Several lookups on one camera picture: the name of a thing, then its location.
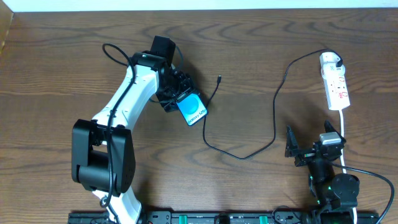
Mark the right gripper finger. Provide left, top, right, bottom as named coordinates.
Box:
left=324, top=120, right=345, bottom=141
left=285, top=126, right=299, bottom=157

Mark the blue Galaxy smartphone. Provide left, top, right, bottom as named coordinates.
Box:
left=177, top=93, right=208, bottom=126

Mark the black USB charging cable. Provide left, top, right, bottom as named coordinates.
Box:
left=202, top=48, right=344, bottom=161

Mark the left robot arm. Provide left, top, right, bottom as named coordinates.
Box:
left=68, top=35, right=208, bottom=223

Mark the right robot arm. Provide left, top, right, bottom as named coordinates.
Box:
left=285, top=121, right=360, bottom=223

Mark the white charger plug adapter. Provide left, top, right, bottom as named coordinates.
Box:
left=320, top=52, right=346, bottom=80

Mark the white power strip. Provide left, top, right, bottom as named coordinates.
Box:
left=322, top=75, right=350, bottom=111

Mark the white power strip cord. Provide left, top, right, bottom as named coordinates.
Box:
left=338, top=108, right=358, bottom=224

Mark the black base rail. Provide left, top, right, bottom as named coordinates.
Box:
left=67, top=210, right=379, bottom=224

